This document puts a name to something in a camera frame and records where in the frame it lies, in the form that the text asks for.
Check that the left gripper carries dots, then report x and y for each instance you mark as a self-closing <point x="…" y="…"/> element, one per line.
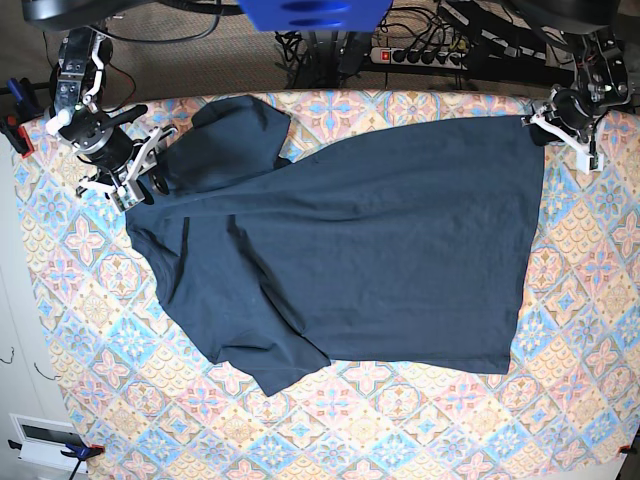
<point x="566" y="116"/>

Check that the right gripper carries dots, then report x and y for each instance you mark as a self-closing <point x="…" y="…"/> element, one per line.
<point x="123" y="159"/>

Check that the dark navy t-shirt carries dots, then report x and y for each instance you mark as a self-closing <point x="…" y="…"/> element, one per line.
<point x="402" y="244"/>

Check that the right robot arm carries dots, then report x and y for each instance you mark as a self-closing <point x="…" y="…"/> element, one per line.
<point x="76" y="117"/>

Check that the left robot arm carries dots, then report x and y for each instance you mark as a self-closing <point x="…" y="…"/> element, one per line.
<point x="600" y="72"/>

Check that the white power strip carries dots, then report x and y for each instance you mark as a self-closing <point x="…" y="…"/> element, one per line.
<point x="416" y="57"/>

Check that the blue orange clamp top left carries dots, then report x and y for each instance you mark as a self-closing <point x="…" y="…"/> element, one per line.
<point x="24" y="111"/>

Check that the blue orange clamp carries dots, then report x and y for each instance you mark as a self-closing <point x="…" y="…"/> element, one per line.
<point x="75" y="452"/>
<point x="24" y="111"/>

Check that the patterned colourful tablecloth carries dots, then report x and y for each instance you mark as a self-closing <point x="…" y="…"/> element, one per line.
<point x="133" y="383"/>

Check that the blue orange clamp bottom left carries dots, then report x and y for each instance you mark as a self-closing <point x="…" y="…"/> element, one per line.
<point x="75" y="452"/>

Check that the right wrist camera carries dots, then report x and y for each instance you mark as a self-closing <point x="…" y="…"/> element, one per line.
<point x="127" y="196"/>

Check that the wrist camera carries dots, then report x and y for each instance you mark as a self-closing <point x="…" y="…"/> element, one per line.
<point x="127" y="196"/>
<point x="589" y="162"/>

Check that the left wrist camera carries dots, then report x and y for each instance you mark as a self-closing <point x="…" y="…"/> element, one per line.
<point x="589" y="162"/>

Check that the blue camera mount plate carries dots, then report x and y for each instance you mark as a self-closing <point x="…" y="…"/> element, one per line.
<point x="315" y="15"/>

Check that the white wall outlet box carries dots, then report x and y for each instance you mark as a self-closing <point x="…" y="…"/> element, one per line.
<point x="44" y="440"/>

